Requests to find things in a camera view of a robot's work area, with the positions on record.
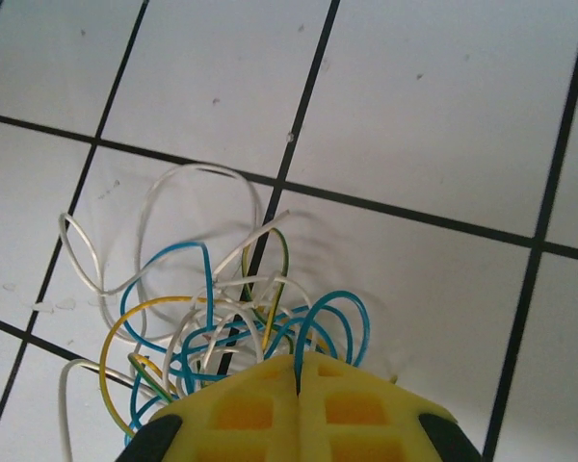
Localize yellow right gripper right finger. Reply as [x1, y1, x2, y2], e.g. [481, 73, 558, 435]
[298, 349, 484, 462]

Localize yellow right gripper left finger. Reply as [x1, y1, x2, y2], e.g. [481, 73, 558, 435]
[117, 354, 301, 462]

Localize blue cable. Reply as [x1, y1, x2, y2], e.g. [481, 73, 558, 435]
[292, 290, 371, 386]
[119, 242, 319, 447]

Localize small clear plastic bag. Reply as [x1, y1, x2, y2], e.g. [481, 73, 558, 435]
[163, 210, 314, 391]

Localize yellow-green striped cable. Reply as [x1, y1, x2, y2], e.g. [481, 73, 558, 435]
[240, 227, 291, 350]
[127, 353, 179, 403]
[99, 296, 223, 437]

